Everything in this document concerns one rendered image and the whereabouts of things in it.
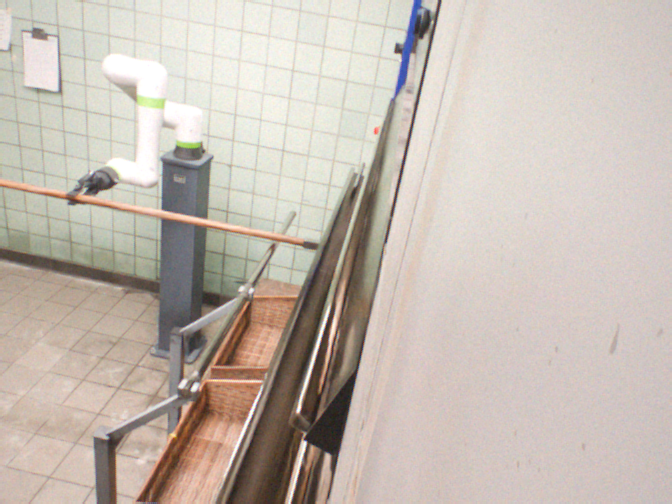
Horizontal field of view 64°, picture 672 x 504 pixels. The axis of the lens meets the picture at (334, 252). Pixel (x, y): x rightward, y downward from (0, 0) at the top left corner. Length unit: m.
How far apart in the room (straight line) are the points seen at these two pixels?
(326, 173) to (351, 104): 0.43
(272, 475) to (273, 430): 0.09
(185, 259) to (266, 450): 2.15
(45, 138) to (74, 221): 0.56
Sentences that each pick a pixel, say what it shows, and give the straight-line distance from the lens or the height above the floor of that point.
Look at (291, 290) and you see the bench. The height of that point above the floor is 0.58.
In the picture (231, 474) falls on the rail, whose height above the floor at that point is 1.43.
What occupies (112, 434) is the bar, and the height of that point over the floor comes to 0.96.
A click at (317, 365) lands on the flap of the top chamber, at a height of 1.73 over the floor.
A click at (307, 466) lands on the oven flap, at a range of 0.81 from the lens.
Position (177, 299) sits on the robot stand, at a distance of 3.12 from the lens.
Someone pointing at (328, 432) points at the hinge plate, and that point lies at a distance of 0.49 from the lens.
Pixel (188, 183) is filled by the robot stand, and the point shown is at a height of 1.09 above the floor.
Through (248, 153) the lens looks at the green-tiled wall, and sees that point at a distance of 3.30.
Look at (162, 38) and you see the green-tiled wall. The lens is 3.37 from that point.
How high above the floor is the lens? 2.07
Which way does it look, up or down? 26 degrees down
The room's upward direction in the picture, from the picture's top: 10 degrees clockwise
